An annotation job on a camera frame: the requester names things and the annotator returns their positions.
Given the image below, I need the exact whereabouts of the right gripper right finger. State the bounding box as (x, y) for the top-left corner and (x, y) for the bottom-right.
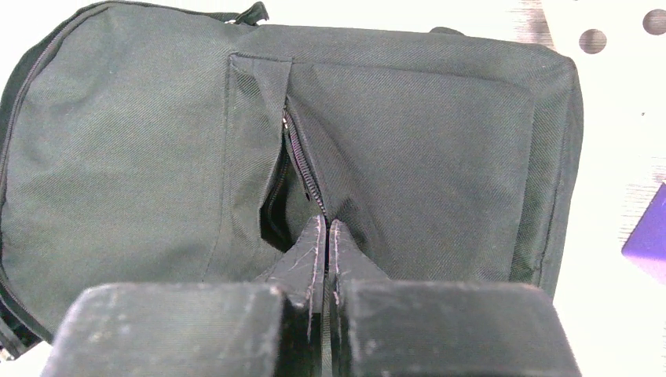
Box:
(328, 219), (390, 376)

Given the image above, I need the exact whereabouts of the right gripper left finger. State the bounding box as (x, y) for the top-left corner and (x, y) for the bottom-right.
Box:
(254, 215), (328, 376)

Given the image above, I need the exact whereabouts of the black backpack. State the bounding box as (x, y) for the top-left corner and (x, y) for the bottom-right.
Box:
(1, 2), (584, 341)

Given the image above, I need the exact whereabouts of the purple metronome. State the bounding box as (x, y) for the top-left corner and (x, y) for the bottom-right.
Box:
(621, 183), (665, 285)

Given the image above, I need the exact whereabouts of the pink perforated stand board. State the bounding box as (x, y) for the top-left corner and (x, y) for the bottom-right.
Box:
(512, 1), (665, 60)

